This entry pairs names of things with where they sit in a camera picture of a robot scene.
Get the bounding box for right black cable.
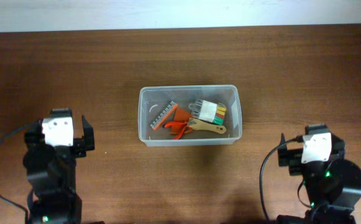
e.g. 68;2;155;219
259;135;304;223

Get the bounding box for red handled pliers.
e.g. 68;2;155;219
164;121;193;140

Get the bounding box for left black cable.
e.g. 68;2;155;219
0;121;41;224

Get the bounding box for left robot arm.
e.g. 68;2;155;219
23;108;95;223

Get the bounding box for clear plastic container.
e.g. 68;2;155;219
138;85;242;146

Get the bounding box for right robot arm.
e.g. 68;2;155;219
275;124;361;224

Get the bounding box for orange bit holder strip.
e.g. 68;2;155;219
150;101;178;130

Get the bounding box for pack of coloured markers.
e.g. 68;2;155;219
189;99;227;125

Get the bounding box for black cable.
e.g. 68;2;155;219
259;135;304;223
0;121;41;224

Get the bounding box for orange scraper wooden handle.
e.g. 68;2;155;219
170;109;227;134

